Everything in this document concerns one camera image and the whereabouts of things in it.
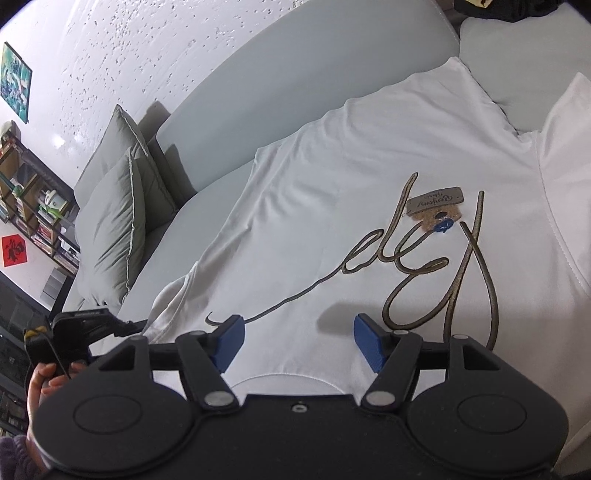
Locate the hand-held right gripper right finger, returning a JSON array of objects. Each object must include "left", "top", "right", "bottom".
[{"left": 353, "top": 314, "right": 502, "bottom": 413}]

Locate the colourful wall picture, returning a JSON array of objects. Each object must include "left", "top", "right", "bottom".
[{"left": 0, "top": 41, "right": 33, "bottom": 124}]

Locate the red diamond wall sign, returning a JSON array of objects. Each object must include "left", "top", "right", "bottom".
[{"left": 1, "top": 233, "right": 29, "bottom": 267}]

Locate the grey box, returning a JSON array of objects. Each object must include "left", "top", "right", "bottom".
[{"left": 41, "top": 268, "right": 72, "bottom": 305}]

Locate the person's left hand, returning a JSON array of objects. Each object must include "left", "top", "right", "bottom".
[{"left": 25, "top": 362, "right": 86, "bottom": 435}]

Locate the grey sofa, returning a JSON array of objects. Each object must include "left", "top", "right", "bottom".
[{"left": 60, "top": 0, "right": 591, "bottom": 319}]

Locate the dark bookshelf with books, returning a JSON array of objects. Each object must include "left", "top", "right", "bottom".
[{"left": 0, "top": 120, "right": 81, "bottom": 278}]

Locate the small grey piped pillow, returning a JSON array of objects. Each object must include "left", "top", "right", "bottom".
[{"left": 74, "top": 104, "right": 178, "bottom": 222}]

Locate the dark glass cabinet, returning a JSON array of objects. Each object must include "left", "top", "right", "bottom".
[{"left": 0, "top": 272, "right": 51, "bottom": 435}]

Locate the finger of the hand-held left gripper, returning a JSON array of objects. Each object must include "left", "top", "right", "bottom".
[{"left": 111, "top": 318, "right": 151, "bottom": 337}]

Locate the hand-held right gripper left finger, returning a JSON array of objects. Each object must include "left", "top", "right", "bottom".
[{"left": 99, "top": 315, "right": 245, "bottom": 411}]

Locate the white t-shirt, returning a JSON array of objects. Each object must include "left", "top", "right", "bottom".
[{"left": 117, "top": 56, "right": 591, "bottom": 448}]

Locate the black folded cloth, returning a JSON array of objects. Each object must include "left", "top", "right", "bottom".
[{"left": 452, "top": 0, "right": 578, "bottom": 24}]

